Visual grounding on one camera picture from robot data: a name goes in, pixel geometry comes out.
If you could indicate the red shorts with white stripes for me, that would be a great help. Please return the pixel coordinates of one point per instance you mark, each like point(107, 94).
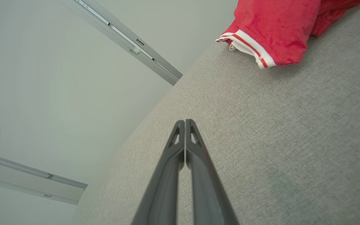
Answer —
point(277, 25)

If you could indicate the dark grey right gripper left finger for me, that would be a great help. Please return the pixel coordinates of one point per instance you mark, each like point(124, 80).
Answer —
point(161, 193)

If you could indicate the grey fabric sofa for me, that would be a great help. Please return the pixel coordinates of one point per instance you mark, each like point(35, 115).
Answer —
point(292, 140)

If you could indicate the grey metal partition post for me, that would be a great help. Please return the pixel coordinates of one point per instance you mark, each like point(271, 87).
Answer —
point(155, 62)

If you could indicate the grey wall rail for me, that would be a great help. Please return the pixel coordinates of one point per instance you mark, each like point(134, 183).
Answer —
point(27, 181)

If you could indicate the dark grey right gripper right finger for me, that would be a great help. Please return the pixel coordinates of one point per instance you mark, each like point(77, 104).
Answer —
point(208, 193)

